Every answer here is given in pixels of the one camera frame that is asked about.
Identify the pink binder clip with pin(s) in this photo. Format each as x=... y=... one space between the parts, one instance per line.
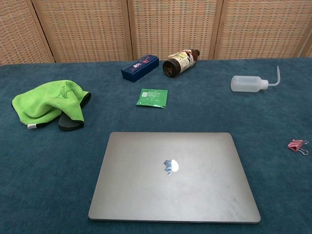
x=295 y=145

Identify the green sachet packet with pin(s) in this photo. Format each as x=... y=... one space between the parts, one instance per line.
x=152 y=97

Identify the silver laptop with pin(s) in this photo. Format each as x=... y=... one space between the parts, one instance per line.
x=170 y=192

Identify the white plastic wash bottle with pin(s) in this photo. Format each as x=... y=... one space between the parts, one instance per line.
x=245 y=83

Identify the black foam pad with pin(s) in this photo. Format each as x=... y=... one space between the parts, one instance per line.
x=67 y=124

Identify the blue table mat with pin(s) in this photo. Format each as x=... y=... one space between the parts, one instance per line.
x=48 y=170

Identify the brown glass bottle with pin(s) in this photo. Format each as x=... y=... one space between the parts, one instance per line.
x=179 y=63

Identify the woven folding screen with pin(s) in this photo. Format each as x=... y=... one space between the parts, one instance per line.
x=170 y=26

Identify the blue rectangular box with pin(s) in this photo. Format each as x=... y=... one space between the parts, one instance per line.
x=139 y=69

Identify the green microfiber cloth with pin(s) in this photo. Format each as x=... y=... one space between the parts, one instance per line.
x=46 y=100

